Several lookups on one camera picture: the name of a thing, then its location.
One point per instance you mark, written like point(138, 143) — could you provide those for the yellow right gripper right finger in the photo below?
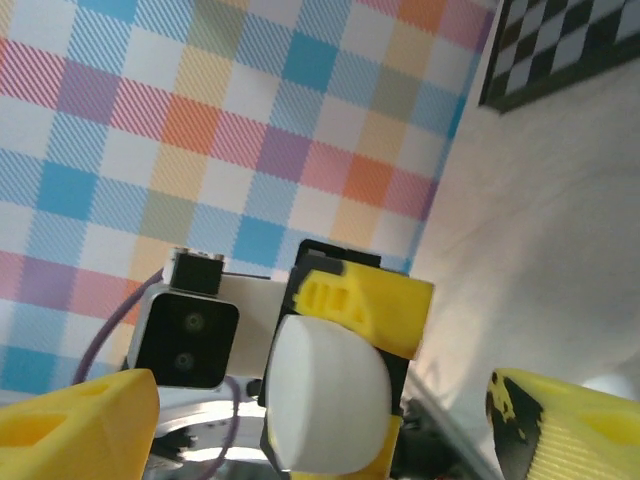
point(575, 435)

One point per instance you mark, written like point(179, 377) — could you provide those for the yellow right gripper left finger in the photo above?
point(75, 430)

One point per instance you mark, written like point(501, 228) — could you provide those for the white round earbud charging case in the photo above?
point(325, 395)

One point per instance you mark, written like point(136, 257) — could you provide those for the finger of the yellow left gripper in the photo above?
point(385, 310)
point(387, 450)

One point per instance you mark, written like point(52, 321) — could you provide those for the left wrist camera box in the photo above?
point(185, 340)

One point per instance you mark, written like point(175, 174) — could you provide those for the black and white chessboard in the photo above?
point(550, 40)

